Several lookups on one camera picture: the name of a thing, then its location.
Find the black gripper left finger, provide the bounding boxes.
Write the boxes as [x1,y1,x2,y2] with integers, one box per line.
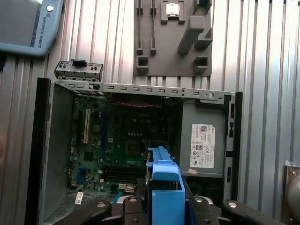
[56,178,147,225]

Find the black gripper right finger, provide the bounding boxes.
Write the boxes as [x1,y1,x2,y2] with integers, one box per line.
[189,196,285,225]

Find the hard disk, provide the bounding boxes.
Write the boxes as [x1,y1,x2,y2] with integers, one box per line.
[145,146,196,225]

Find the black RAM slot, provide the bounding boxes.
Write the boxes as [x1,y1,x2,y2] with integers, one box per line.
[103,169,138,174]
[103,177,138,182]
[103,173,138,178]
[103,165,138,170]

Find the CPU socket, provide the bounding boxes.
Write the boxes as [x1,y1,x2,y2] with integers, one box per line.
[124,139,145,157]

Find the metal socket cover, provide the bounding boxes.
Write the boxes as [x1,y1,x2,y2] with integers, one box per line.
[146,138,168,150]

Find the blue expansion slot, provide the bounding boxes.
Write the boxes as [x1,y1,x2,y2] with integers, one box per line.
[101,112,106,158]

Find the green motherboard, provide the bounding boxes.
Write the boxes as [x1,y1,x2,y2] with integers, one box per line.
[67,96,184,196]

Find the tan expansion slot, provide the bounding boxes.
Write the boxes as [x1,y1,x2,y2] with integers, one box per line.
[83,108,91,144]

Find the grey power supply unit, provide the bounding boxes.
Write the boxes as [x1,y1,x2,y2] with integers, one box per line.
[180,96,233,180]

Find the black open PC case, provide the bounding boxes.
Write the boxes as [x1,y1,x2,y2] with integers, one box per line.
[24,77,244,225]

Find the grey parts rack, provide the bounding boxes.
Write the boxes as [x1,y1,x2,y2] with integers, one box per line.
[133,0,213,77]

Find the silver CPU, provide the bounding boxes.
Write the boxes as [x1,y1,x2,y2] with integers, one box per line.
[165,2,180,17]

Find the pale blue teach pendant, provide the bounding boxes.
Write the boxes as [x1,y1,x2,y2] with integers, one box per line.
[0,0,65,57]

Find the light blue data wire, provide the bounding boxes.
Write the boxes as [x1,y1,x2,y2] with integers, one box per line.
[112,191,123,205]

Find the red black twisted wire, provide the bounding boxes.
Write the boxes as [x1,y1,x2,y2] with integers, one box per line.
[116,100,163,109]

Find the hinged metal slot bracket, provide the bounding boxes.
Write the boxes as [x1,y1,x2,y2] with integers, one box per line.
[54,60,104,83]

